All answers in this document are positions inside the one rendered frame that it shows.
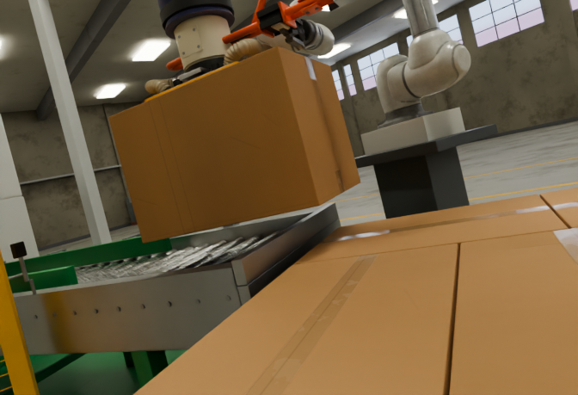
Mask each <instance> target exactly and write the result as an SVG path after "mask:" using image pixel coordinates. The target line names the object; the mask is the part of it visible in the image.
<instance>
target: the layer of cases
mask: <svg viewBox="0 0 578 395"><path fill-rule="evenodd" d="M133 395H578V188H569V189H564V190H557V191H552V192H547V193H542V194H540V197H539V196H538V195H537V194H532V195H527V196H521V197H516V198H511V199H505V200H500V201H491V202H485V203H480V204H475V205H469V206H464V207H454V208H448V209H443V210H438V211H432V212H427V213H418V214H412V215H407V216H402V217H396V218H391V219H381V220H376V221H371V222H365V223H360V224H355V225H345V226H340V227H338V228H337V229H336V230H334V231H333V232H332V233H331V234H329V235H328V236H327V237H326V238H325V239H324V240H323V241H321V242H320V243H319V244H318V245H316V246H315V247H314V248H313V249H311V250H310V251H309V252H308V253H306V254H305V255H304V256H302V257H301V258H300V259H299V260H297V261H296V262H295V263H294V264H293V265H292V266H291V267H290V268H288V269H287V270H286V271H284V272H283V273H282V274H281V275H279V276H278V277H277V278H276V279H274V280H273V281H272V282H271V283H269V284H268V285H267V286H266V287H264V288H263V289H262V290H261V291H260V292H259V293H258V294H256V295H255V296H254V297H253V298H251V299H250V300H249V301H248V302H246V303H245V304H244V305H243V306H241V307H240V308H239V309H237V310H236V311H235V312H234V313H232V314H231V315H230V316H229V317H228V318H227V319H226V320H224V321H223V322H222V323H221V324H219V325H218V326H217V327H216V328H214V329H213V330H212V331H211V332H209V333H208V334H207V335H206V336H204V337H203V338H202V339H200V340H199V341H198V342H197V343H196V344H195V345H194V346H193V347H191V348H190V349H189V350H187V351H186V352H185V353H184V354H183V355H181V356H180V357H179V358H177V359H176V360H175V361H174V362H172V363H171V364H170V365H169V366H167V367H166V368H165V369H164V370H163V371H162V372H161V373H159V374H158V375H157V376H156V377H154V378H153V379H152V380H150V381H149V382H148V383H147V384H146V385H144V386H143V387H142V388H140V389H139V390H138V391H137V392H135V393H134V394H133Z"/></svg>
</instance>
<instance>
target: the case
mask: <svg viewBox="0 0 578 395"><path fill-rule="evenodd" d="M108 119H109V123H110V126H111V129H112V132H113V136H114V141H115V144H116V148H117V151H118V154H119V157H120V163H121V166H122V169H123V173H124V176H125V179H126V185H127V188H128V191H129V195H130V198H131V201H132V207H133V210H134V213H135V216H136V220H137V223H138V228H139V232H140V235H141V238H142V242H143V243H149V242H153V241H157V240H161V239H165V238H172V237H177V236H180V235H185V234H189V233H193V232H197V231H204V230H209V229H213V228H217V227H221V226H226V225H233V224H237V223H241V222H245V221H250V220H253V219H261V218H265V217H269V216H274V215H277V214H282V213H289V212H293V211H298V210H302V209H306V208H310V207H317V206H320V205H322V204H323V203H325V202H326V201H329V200H331V199H333V198H334V197H336V196H337V195H339V194H341V193H343V192H345V191H347V190H349V189H350V188H352V187H354V186H356V185H357V184H359V183H360V176H359V172H358V170H357V166H356V162H355V159H354V153H353V150H352V146H351V143H350V139H349V136H348V133H347V127H346V123H345V120H344V117H343V113H342V110H341V104H340V101H339V97H338V94H337V90H336V87H335V81H334V78H333V74H332V70H331V67H330V65H326V64H324V63H321V62H318V61H316V60H314V59H310V58H307V57H305V56H303V55H300V54H298V53H295V52H292V51H289V50H286V49H285V48H282V47H280V46H276V47H273V48H271V49H268V50H266V51H265V52H261V53H259V54H256V55H255V56H252V57H250V58H248V59H245V60H243V61H240V62H238V63H236V64H234V65H230V66H228V67H226V68H224V69H222V70H220V71H216V72H214V73H212V74H210V75H207V76H205V77H202V78H200V79H198V80H195V81H193V82H191V83H188V84H185V85H183V86H181V87H179V88H177V89H173V90H171V91H170V92H167V93H165V94H162V95H160V96H157V97H155V98H153V99H150V100H149V101H147V102H143V103H140V104H139V105H137V106H134V107H132V108H129V109H127V110H124V111H122V112H120V113H117V114H115V115H112V116H110V117H108Z"/></svg>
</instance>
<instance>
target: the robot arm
mask: <svg viewBox="0 0 578 395"><path fill-rule="evenodd" d="M296 3H298V0H294V1H293V2H292V3H291V4H290V5H287V4H286V3H285V4H286V5H287V6H289V7H291V6H293V5H294V4H296ZM403 6H404V9H405V12H406V16H407V19H408V22H409V28H410V32H411V34H412V38H413V40H412V41H411V43H410V45H409V57H406V56H404V55H400V54H396V55H392V56H390V57H388V58H386V59H383V60H382V61H381V62H380V63H379V65H378V68H377V73H376V85H377V89H378V96H379V100H380V102H381V105H382V108H383V110H384V116H385V119H384V120H382V121H380V122H379V123H378V129H381V128H384V127H389V126H392V125H395V124H398V123H401V122H404V121H407V120H412V119H415V118H418V117H419V116H424V115H428V114H434V111H424V110H423V107H422V105H421V98H422V97H423V96H430V95H433V94H436V93H438V92H441V91H443V90H445V89H448V88H450V87H452V86H453V85H454V84H456V83H458V82H459V81H460V80H461V79H462V78H463V77H464V76H465V75H466V74H467V73H468V71H469V69H470V63H471V60H470V54H469V52H468V50H467V49H466V47H465V46H464V45H463V44H461V43H460V42H458V41H456V40H452V38H451V37H450V35H449V34H448V33H447V32H446V31H444V30H441V29H440V27H439V23H438V20H437V16H436V14H435V10H434V4H433V0H403ZM295 22H296V25H297V28H294V29H290V27H289V26H287V25H286V24H284V23H282V22H279V23H277V24H275V25H273V26H271V28H274V29H276V30H278V31H280V33H281V34H280V35H277V36H274V38H271V37H269V36H266V35H265V34H260V35H258V36H256V37H257V39H258V41H259V42H260V43H263V44H268V45H270V46H272V47H276V46H280V47H282V48H285V49H286V50H289V51H292V52H301V53H305V54H309V55H312V56H313V55H316V56H324V55H327V54H329V53H330V52H331V51H332V50H333V48H334V42H335V38H334V36H333V34H332V33H331V31H330V30H329V29H328V28H326V27H325V26H324V25H322V24H319V23H315V22H313V21H310V20H304V19H300V18H297V19H295ZM289 29H290V30H289Z"/></svg>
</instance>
